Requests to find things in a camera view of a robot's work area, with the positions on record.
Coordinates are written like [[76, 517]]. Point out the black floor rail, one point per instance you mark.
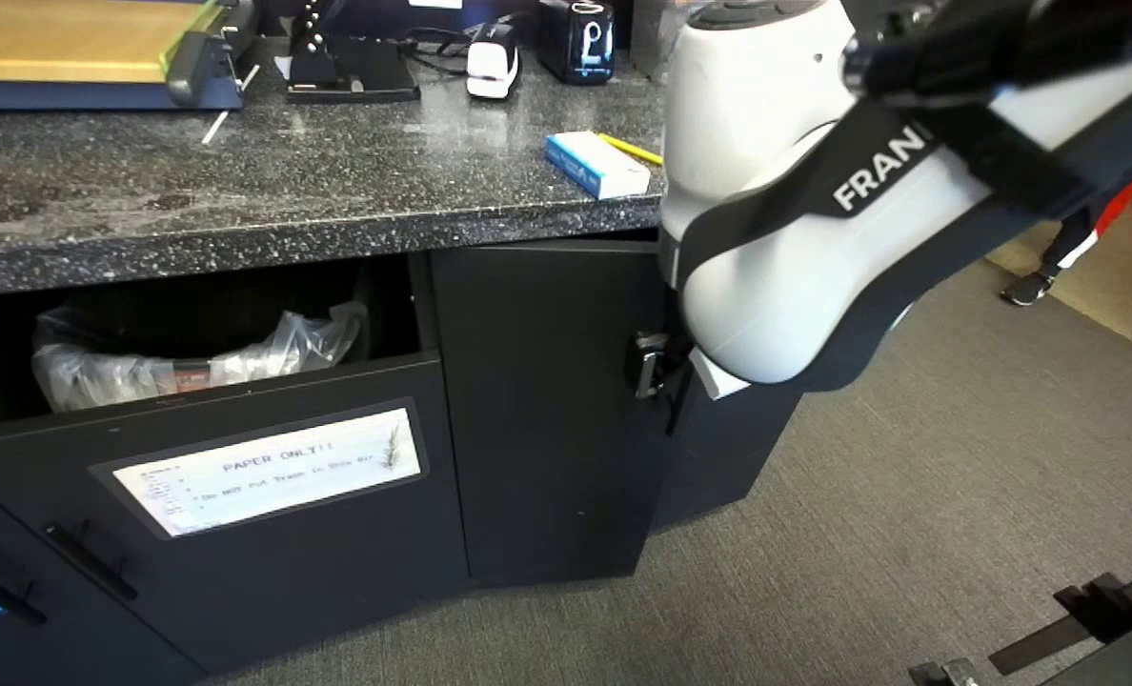
[[1091, 610]]

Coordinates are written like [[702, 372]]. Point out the white trash bag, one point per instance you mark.
[[80, 368]]

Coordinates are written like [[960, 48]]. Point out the wooden cutting board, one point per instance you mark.
[[97, 39]]

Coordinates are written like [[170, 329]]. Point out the black pull-out bin drawer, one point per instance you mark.
[[282, 582]]

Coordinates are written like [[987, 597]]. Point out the blue white box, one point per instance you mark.
[[594, 166]]

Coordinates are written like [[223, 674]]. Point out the black stand base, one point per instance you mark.
[[344, 71]]

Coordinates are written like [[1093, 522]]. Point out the white stapler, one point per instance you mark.
[[494, 71]]

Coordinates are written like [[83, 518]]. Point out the white paper label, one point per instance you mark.
[[212, 489]]

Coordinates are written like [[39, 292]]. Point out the black drawer handle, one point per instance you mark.
[[91, 555]]

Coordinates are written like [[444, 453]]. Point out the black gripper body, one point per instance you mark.
[[656, 364]]

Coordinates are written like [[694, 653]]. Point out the granite countertop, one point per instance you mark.
[[91, 200]]

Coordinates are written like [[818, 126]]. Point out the yellow pencil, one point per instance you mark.
[[632, 150]]

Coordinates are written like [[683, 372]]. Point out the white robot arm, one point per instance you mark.
[[830, 166]]

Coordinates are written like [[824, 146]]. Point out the dark blue mug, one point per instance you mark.
[[575, 39]]

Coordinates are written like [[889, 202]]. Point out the black cabinet door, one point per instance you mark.
[[552, 447]]

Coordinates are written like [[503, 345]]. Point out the black cabinet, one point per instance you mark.
[[54, 630]]

